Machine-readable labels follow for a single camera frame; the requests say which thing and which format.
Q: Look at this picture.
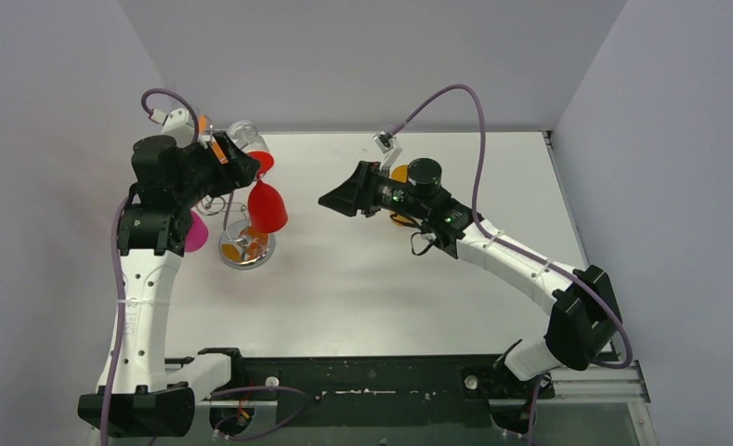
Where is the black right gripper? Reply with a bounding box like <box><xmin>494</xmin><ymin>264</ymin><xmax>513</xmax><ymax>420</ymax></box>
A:
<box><xmin>321</xmin><ymin>161</ymin><xmax>430</xmax><ymax>221</ymax></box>

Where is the yellow wine glass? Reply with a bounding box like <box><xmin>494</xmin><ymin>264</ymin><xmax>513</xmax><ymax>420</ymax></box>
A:
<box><xmin>389</xmin><ymin>164</ymin><xmax>416</xmax><ymax>228</ymax></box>

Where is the red wine glass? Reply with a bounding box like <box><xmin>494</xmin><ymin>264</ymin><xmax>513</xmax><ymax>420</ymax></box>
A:
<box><xmin>247</xmin><ymin>151</ymin><xmax>289</xmax><ymax>234</ymax></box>

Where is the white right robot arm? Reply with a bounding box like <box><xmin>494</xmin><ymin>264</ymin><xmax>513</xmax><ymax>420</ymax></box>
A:
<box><xmin>318</xmin><ymin>158</ymin><xmax>619</xmax><ymax>399</ymax></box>

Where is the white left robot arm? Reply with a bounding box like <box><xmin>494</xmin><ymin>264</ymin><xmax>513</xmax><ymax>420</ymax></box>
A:
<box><xmin>77</xmin><ymin>132</ymin><xmax>260</xmax><ymax>445</ymax></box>

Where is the clear wine glass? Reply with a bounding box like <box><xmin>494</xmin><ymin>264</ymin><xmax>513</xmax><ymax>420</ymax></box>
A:
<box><xmin>227</xmin><ymin>120</ymin><xmax>270</xmax><ymax>154</ymax></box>

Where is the orange wine glass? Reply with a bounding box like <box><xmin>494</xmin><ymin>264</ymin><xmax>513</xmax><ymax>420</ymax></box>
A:
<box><xmin>199</xmin><ymin>114</ymin><xmax>229</xmax><ymax>164</ymax></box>

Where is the pink wine glass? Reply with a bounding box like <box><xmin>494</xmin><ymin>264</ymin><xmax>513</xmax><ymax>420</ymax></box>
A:
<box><xmin>185</xmin><ymin>211</ymin><xmax>209</xmax><ymax>254</ymax></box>

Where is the chrome wine glass rack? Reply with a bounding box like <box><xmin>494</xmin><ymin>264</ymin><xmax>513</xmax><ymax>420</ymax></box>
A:
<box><xmin>195</xmin><ymin>195</ymin><xmax>276</xmax><ymax>270</ymax></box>

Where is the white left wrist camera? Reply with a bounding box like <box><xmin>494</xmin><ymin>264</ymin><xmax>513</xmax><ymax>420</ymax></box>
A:
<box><xmin>149</xmin><ymin>108</ymin><xmax>204</xmax><ymax>148</ymax></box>

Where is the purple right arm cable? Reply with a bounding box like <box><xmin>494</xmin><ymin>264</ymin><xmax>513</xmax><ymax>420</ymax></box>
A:
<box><xmin>387</xmin><ymin>84</ymin><xmax>634</xmax><ymax>446</ymax></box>

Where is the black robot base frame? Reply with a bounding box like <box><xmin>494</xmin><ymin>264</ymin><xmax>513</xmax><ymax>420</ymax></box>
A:
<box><xmin>204</xmin><ymin>354</ymin><xmax>555</xmax><ymax>440</ymax></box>

